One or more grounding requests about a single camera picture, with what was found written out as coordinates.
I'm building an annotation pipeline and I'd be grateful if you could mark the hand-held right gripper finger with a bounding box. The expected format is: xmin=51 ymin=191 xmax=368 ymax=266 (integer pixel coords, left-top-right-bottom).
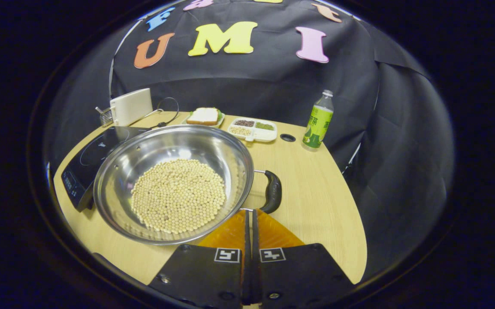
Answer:
xmin=252 ymin=209 xmax=355 ymax=307
xmin=149 ymin=209 xmax=252 ymax=309

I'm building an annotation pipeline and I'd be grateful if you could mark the stainless steel pot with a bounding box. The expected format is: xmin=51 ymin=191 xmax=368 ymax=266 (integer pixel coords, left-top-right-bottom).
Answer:
xmin=93 ymin=124 xmax=282 ymax=246

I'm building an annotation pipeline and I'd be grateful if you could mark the black induction cooktop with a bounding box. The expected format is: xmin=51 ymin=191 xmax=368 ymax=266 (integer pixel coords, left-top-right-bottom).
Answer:
xmin=61 ymin=126 xmax=151 ymax=212

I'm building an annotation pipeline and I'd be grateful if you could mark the pile of soybeans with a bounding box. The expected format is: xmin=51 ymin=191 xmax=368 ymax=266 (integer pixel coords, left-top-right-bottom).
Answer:
xmin=130 ymin=159 xmax=226 ymax=234

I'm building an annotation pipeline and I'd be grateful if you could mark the white divided dish with grains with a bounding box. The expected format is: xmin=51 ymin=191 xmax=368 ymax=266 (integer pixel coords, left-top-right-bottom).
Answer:
xmin=228 ymin=118 xmax=278 ymax=143

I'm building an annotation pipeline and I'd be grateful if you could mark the small rectangular plate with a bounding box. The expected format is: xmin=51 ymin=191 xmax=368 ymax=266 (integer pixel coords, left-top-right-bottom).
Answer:
xmin=185 ymin=108 xmax=225 ymax=129

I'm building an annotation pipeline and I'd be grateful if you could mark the green drink bottle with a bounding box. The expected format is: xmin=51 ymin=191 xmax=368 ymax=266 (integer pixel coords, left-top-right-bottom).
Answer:
xmin=302 ymin=89 xmax=334 ymax=151

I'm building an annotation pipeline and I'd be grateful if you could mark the sandwich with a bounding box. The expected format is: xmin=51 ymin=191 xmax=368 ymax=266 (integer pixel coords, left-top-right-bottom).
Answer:
xmin=186 ymin=107 xmax=220 ymax=126

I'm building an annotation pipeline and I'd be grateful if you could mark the white toaster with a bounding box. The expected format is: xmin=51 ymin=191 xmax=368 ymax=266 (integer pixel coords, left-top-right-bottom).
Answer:
xmin=109 ymin=88 xmax=154 ymax=127

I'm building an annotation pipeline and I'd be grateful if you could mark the black toaster cable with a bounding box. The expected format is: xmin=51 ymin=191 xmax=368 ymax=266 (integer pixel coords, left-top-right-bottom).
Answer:
xmin=142 ymin=97 xmax=180 ymax=129

